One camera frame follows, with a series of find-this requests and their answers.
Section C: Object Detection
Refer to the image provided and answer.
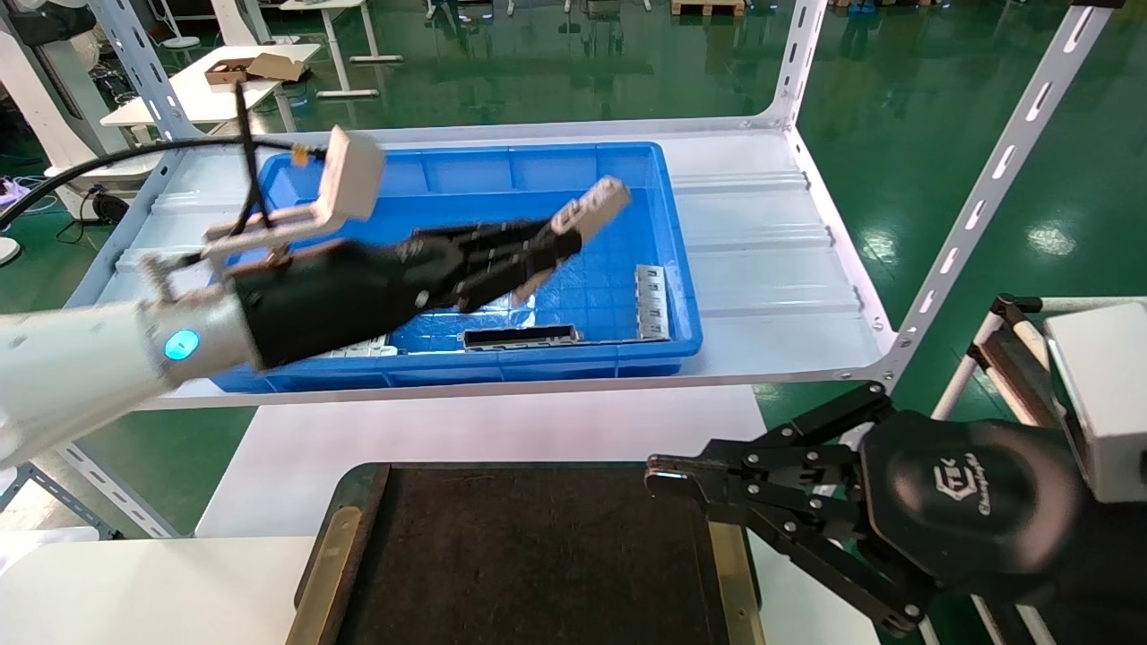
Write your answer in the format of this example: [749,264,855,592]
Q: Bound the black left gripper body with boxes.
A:
[235,229,469,371]

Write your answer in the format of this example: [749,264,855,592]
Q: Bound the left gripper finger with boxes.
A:
[452,258,576,313]
[448,219,585,263]

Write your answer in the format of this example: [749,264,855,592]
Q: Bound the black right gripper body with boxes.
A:
[857,410,1147,645]

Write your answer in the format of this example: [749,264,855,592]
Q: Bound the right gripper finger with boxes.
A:
[645,482,935,640]
[645,381,897,490]

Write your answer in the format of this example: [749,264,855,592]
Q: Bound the grey metal plate square holes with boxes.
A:
[547,176,632,241]

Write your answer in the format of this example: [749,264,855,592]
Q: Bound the white robot base unit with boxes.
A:
[0,0,167,227]

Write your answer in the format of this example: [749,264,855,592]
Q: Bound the black container tray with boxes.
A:
[285,460,764,645]

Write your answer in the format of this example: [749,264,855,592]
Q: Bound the grey perforated metal plate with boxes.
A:
[341,334,401,359]
[634,264,671,343]

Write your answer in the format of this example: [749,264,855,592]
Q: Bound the blue plastic bin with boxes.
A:
[208,142,703,395]

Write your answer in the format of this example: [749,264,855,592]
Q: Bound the white slotted metal shelf rack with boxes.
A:
[0,0,1125,540]

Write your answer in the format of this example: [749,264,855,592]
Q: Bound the white table with box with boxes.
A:
[99,43,322,135]

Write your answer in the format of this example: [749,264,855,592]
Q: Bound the open cardboard box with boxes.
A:
[204,52,310,87]

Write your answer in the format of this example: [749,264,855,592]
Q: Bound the white desk with metal legs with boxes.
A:
[280,0,404,100]

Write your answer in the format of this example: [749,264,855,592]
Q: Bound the dark metal frame part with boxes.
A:
[461,324,582,351]

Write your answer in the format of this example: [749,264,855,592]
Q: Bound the silver camera mount bracket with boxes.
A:
[139,199,355,301]

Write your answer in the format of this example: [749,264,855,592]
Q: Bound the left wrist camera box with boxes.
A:
[318,125,387,225]

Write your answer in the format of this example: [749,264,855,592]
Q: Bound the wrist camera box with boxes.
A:
[1044,302,1147,504]
[318,125,387,225]

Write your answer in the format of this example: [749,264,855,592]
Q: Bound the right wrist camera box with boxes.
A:
[1044,302,1147,504]

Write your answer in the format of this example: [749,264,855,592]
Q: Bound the white tube frame cart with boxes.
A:
[930,293,1147,426]

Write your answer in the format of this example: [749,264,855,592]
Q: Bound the black camera cable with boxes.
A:
[0,79,310,270]

